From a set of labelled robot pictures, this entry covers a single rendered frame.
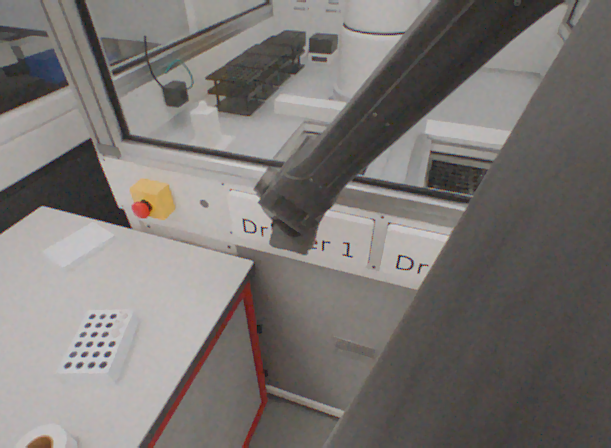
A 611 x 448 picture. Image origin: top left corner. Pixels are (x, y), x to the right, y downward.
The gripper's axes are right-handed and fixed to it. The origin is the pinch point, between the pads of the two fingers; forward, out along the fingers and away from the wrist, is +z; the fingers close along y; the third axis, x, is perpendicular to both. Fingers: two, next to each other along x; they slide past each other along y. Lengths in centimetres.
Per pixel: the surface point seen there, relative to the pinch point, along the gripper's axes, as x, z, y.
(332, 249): -4.7, 5.6, -0.9
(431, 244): -21.9, -0.2, 3.1
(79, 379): 27.4, -9.2, -34.0
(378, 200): -11.6, -3.8, 7.7
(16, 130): 83, 6, 10
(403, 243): -17.4, 0.8, 2.4
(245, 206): 13.4, 1.0, 2.6
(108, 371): 22.6, -9.6, -31.2
